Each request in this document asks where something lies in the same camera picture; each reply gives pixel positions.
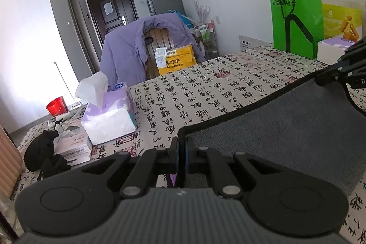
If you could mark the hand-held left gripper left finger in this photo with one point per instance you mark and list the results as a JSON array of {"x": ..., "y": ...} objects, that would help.
[{"x": 176, "y": 153}]

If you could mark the white flat cardboard box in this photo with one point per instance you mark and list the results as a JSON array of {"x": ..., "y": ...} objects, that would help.
[{"x": 73, "y": 144}]

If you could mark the wooden chair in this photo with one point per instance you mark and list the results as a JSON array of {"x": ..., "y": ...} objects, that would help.
[{"x": 160, "y": 44}]

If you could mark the yellow gift box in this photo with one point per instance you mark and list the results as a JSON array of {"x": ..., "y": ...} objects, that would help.
[{"x": 340, "y": 22}]

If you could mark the white and purple tissue pack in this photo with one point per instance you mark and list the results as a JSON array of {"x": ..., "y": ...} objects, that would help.
[{"x": 333, "y": 51}]

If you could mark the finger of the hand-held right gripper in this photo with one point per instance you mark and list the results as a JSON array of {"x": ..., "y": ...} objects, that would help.
[
  {"x": 356, "y": 79},
  {"x": 354, "y": 49}
]

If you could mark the storage cart with bottles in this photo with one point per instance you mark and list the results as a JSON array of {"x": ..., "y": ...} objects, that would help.
[{"x": 206, "y": 38}]

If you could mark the red bucket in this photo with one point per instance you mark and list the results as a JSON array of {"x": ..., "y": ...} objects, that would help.
[{"x": 56, "y": 106}]

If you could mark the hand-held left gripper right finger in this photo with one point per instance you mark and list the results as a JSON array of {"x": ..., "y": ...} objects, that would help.
[{"x": 186, "y": 153}]

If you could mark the pink dried flowers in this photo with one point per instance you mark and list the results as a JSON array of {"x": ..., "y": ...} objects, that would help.
[{"x": 201, "y": 9}]

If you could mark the wooden board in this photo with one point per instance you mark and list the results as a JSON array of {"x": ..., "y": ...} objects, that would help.
[{"x": 10, "y": 164}]

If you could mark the green paper bag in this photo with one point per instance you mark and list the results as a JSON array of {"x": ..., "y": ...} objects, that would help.
[{"x": 296, "y": 12}]

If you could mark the grey towel with black edge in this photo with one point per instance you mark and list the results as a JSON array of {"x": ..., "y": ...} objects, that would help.
[{"x": 286, "y": 129}]

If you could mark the dark brown door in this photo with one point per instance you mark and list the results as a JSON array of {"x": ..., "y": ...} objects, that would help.
[{"x": 110, "y": 12}]

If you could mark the calligraphy printed tablecloth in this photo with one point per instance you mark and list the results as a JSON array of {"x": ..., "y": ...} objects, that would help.
[{"x": 200, "y": 95}]

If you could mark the purple jacket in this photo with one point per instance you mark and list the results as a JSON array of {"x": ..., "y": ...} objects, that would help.
[{"x": 125, "y": 52}]

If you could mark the yellow paper bag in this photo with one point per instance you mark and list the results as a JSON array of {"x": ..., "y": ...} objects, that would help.
[{"x": 177, "y": 58}]

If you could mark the black cloth bag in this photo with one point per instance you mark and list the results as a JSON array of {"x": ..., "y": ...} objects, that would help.
[{"x": 43, "y": 154}]

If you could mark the purple tissue box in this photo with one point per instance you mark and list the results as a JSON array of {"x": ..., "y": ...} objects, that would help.
[{"x": 110, "y": 115}]

